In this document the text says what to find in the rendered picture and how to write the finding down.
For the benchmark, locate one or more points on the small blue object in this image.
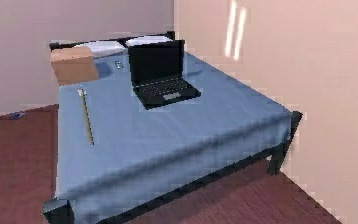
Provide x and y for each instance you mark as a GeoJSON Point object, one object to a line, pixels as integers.
{"type": "Point", "coordinates": [17, 115]}

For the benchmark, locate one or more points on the blue bed with black frame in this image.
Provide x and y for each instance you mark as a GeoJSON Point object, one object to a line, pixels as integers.
{"type": "Point", "coordinates": [173, 140]}

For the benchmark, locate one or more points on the black laptop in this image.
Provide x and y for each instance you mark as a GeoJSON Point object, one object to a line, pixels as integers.
{"type": "Point", "coordinates": [158, 73]}

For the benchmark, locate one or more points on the brown cardboard carton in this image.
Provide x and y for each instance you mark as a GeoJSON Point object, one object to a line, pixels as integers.
{"type": "Point", "coordinates": [74, 66]}

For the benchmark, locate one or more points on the white pillow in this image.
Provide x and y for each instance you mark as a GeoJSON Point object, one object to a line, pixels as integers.
{"type": "Point", "coordinates": [147, 40]}
{"type": "Point", "coordinates": [105, 47]}

